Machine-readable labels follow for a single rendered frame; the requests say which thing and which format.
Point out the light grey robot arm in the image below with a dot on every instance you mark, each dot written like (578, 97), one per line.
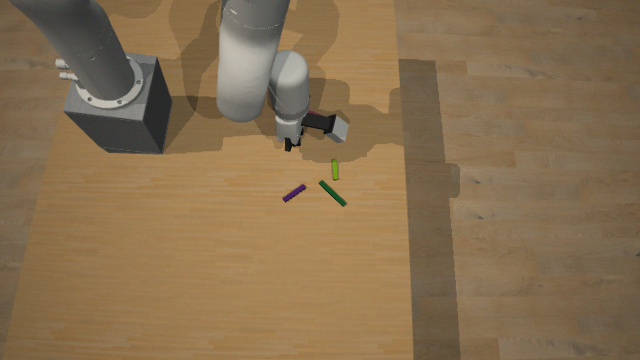
(249, 36)

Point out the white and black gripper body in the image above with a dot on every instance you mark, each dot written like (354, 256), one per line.
(289, 129)

